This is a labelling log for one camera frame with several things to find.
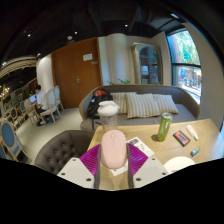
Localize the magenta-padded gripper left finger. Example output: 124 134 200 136
56 143 102 190

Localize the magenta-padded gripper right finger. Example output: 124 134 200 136
126 143 170 189

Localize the pink computer mouse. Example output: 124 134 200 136
100 129 128 170

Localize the white mouse pad, pink cat rest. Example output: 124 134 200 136
163 156 196 175

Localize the white sticker sheet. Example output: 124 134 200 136
109 136 155 177

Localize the grey tufted armchair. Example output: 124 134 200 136
34 129 96 176

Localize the green drink can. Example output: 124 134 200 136
156 112 174 143

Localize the black and red flat box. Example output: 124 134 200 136
172 130 191 147

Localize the small teal object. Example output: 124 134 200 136
189 146 202 158

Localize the white tube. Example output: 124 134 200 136
185 124 200 141

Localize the striped cushion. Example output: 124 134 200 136
125 93 162 119
109 91 138 115
153 94 180 115

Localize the grey sofa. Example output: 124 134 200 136
78 83 201 132

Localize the group of white chairs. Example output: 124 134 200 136
24 85 65 126

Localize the black and red backpack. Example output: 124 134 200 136
87 88 114 119

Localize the group of blue chairs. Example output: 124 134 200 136
0 99 33 164

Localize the person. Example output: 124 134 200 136
34 84 50 127

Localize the laptop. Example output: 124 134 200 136
28 93 38 104

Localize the brown wooden door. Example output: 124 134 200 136
50 37 103 109

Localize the arched display cabinet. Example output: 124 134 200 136
130 42 164 85

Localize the white door sign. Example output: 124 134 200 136
82 52 94 62

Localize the large window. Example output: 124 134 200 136
166 29 203 104

